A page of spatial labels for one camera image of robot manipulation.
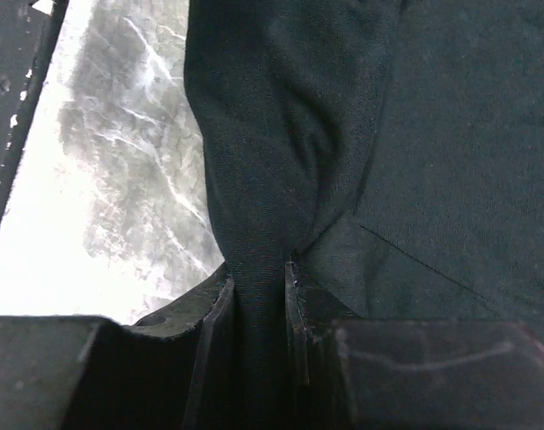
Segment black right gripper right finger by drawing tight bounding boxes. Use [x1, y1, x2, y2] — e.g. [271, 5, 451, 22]
[285, 264, 544, 429]

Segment black t shirt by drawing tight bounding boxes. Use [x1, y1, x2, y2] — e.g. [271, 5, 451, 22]
[184, 1, 544, 429]

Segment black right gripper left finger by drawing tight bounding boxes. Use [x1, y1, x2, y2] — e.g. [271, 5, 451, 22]
[0, 268, 234, 429]

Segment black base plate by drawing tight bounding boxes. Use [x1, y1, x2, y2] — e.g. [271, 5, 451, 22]
[0, 0, 68, 224]

